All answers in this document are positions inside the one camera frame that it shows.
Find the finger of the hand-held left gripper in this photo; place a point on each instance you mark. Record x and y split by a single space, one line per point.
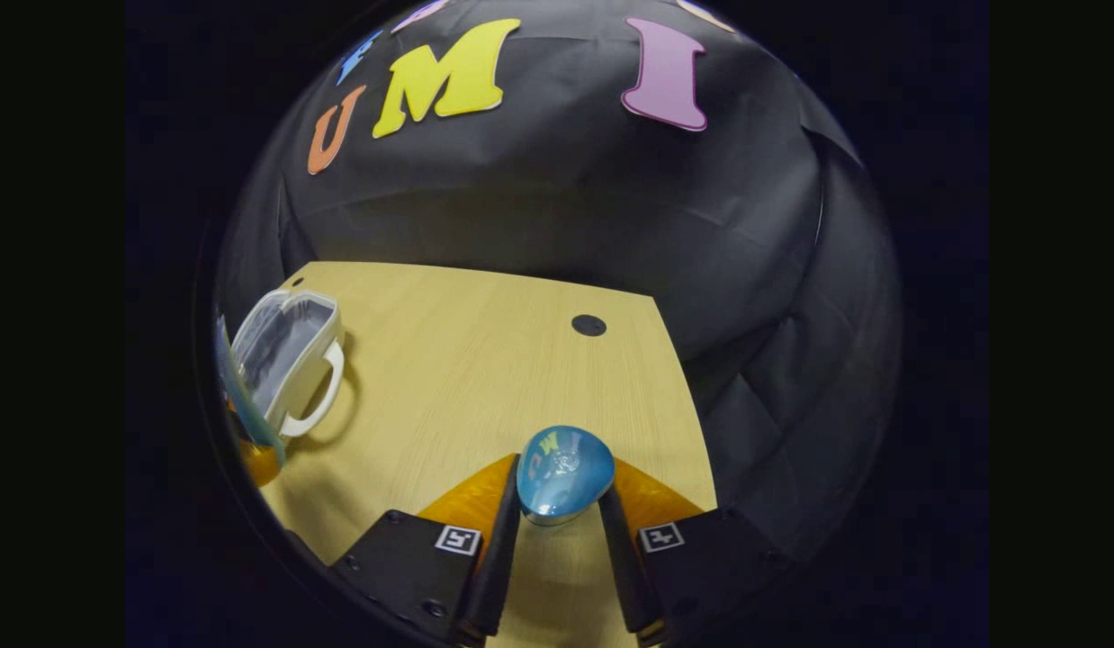
262 463

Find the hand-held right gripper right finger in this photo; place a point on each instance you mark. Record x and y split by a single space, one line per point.
622 576

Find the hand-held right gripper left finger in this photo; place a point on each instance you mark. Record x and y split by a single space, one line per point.
503 576

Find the white suitcase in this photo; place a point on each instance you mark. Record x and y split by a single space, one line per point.
287 346

